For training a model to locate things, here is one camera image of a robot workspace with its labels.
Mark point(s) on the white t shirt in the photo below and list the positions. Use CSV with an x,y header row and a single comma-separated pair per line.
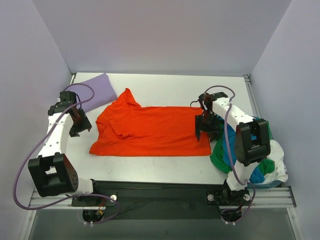
x,y
280,171

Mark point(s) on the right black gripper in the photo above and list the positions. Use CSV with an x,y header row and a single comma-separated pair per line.
x,y
206,124

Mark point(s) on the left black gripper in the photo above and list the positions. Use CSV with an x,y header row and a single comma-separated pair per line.
x,y
81,124

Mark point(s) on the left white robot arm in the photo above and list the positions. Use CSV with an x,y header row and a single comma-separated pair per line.
x,y
51,171

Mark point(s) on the blue basket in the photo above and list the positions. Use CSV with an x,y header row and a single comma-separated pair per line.
x,y
270,185

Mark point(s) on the blue t shirt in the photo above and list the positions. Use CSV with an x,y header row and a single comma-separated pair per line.
x,y
257,176

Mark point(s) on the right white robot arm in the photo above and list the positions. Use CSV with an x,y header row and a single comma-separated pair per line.
x,y
252,140

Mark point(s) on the orange t shirt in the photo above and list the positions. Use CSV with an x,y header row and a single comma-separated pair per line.
x,y
126,129

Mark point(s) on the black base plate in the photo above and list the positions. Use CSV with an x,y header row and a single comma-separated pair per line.
x,y
214,201

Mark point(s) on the green t shirt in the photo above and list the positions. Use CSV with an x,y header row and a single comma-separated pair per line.
x,y
266,166

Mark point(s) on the folded purple t shirt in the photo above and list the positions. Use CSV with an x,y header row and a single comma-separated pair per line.
x,y
104,93

